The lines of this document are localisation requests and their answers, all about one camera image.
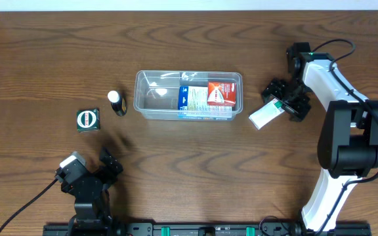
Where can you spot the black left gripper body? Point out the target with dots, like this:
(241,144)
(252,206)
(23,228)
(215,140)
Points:
(94,175)

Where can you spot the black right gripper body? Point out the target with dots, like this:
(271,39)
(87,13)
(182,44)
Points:
(291,98)

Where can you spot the white green medicine box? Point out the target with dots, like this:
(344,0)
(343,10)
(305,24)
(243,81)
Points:
(268,112)

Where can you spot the green Zam-Buk ointment box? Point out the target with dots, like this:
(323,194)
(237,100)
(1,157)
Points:
(88,120)

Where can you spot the red white medicine box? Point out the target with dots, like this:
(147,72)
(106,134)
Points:
(221,94)

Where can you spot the dark bottle white cap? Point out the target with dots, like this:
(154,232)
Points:
(118,103)

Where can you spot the blue fever patch box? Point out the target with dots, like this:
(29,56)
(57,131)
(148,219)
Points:
(192,104)

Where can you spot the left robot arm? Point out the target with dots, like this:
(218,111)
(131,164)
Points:
(94,212)

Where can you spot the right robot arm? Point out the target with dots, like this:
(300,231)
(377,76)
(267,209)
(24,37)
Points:
(347,148)

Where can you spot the clear plastic container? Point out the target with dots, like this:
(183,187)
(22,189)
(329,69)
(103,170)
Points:
(157,92)

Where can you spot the black mounting rail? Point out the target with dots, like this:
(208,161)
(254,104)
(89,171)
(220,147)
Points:
(267,228)

